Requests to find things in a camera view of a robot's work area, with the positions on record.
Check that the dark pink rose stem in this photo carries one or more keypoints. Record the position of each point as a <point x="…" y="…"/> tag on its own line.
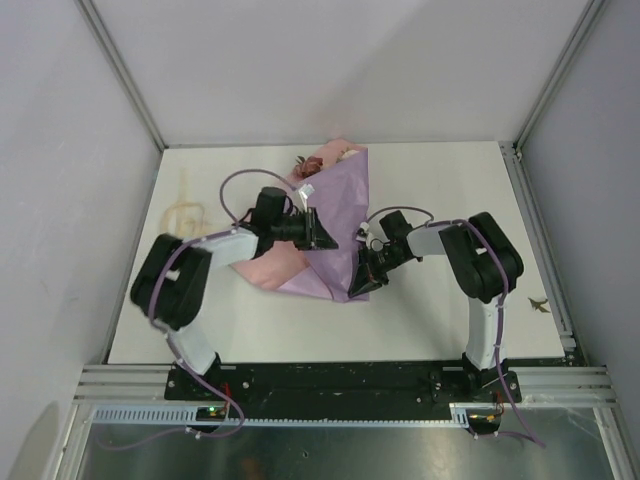
<point x="307" y="166"/>

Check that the small dry leaf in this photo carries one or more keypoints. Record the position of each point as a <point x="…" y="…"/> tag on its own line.
<point x="540" y="305"/>

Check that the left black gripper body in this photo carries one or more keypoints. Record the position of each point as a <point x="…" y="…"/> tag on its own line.
<point x="298" y="228"/>

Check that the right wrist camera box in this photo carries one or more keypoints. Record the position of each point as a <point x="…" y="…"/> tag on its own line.
<point x="367" y="239"/>

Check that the pink wrapping paper sheet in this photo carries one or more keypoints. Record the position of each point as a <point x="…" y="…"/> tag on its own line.
<point x="341" y="199"/>

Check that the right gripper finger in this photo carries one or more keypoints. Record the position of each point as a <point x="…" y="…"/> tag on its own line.
<point x="361" y="269"/>
<point x="361" y="286"/>

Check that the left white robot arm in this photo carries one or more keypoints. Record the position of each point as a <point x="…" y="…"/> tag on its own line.
<point x="169" y="287"/>

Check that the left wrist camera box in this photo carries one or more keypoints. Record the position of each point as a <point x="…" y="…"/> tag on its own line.
<point x="304" y="192"/>

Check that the aluminium frame rail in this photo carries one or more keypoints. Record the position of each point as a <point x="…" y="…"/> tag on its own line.
<point x="122" y="384"/>

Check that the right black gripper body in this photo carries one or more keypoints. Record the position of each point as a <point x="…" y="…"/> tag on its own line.
<point x="380" y="263"/>

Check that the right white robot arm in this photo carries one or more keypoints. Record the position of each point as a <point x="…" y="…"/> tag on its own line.
<point x="486" y="267"/>

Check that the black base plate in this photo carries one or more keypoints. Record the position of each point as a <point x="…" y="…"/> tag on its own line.
<point x="345" y="392"/>

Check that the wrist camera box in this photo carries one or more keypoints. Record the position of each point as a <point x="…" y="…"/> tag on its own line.
<point x="304" y="192"/>
<point x="367" y="239"/>

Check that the cream ribbon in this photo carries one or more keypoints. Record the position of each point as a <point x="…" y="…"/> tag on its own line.
<point x="183" y="218"/>

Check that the light pink rose stem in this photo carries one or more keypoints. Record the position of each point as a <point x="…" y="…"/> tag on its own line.
<point x="345" y="154"/>

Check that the white cable duct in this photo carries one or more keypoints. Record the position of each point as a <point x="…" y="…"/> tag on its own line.
<point x="193" y="416"/>

